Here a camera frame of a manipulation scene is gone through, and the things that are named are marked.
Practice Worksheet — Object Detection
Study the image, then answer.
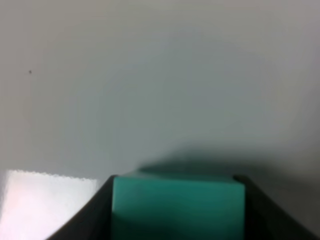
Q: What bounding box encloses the green block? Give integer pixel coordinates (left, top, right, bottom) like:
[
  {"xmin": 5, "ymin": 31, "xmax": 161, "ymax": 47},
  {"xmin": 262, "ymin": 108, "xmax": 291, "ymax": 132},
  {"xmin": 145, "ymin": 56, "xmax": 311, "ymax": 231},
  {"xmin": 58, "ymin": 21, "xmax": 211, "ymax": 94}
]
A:
[{"xmin": 111, "ymin": 172, "xmax": 245, "ymax": 240}]

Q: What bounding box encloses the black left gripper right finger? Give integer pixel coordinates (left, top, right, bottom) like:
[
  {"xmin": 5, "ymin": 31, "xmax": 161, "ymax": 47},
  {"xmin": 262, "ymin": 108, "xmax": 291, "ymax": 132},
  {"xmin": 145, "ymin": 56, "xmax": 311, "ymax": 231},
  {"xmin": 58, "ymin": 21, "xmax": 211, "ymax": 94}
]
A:
[{"xmin": 233, "ymin": 175, "xmax": 319, "ymax": 240}]

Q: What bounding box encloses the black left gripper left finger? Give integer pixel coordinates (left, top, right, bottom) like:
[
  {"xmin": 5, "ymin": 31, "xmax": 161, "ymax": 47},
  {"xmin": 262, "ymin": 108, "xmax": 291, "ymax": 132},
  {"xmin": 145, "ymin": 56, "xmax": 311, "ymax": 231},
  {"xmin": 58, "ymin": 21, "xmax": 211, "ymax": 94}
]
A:
[{"xmin": 49, "ymin": 175, "xmax": 116, "ymax": 240}]

